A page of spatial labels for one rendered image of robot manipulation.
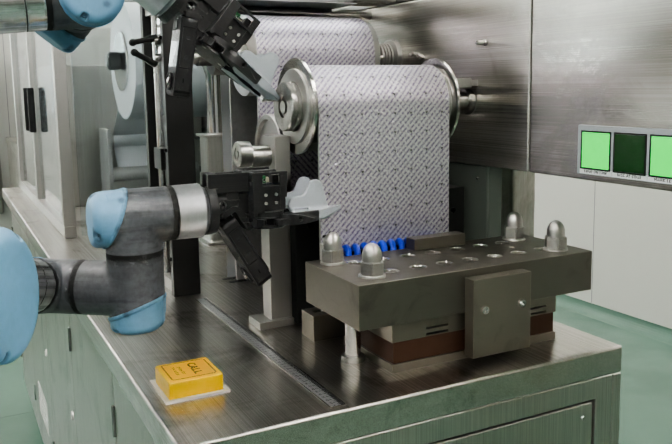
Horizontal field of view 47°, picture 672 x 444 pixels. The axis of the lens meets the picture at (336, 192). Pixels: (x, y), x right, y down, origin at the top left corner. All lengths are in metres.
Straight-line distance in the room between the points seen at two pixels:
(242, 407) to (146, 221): 0.27
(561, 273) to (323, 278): 0.35
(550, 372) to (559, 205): 3.53
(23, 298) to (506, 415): 0.65
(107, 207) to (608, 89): 0.69
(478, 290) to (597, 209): 3.38
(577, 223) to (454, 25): 3.22
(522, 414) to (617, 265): 3.29
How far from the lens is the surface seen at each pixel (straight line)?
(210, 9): 1.15
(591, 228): 4.47
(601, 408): 1.22
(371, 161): 1.19
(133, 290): 1.05
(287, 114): 1.17
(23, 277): 0.72
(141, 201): 1.03
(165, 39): 1.41
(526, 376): 1.10
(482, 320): 1.08
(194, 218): 1.05
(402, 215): 1.23
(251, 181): 1.09
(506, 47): 1.29
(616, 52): 1.12
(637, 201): 4.23
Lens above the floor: 1.28
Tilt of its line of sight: 8 degrees down
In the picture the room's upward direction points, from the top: 1 degrees counter-clockwise
